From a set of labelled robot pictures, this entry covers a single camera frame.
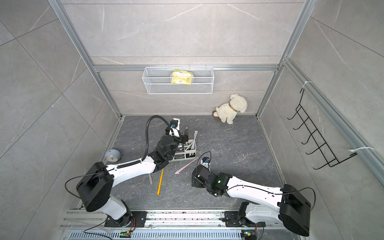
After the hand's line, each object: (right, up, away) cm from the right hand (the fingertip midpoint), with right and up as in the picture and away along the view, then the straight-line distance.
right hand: (197, 179), depth 80 cm
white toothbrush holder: (-7, +14, +8) cm, 18 cm away
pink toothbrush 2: (-2, +18, +10) cm, 21 cm away
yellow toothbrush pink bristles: (-22, -5, +4) cm, 23 cm away
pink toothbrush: (-7, +4, +12) cm, 15 cm away
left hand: (-8, +31, -2) cm, 32 cm away
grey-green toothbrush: (-28, -2, +6) cm, 29 cm away
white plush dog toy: (+22, +40, +29) cm, 54 cm away
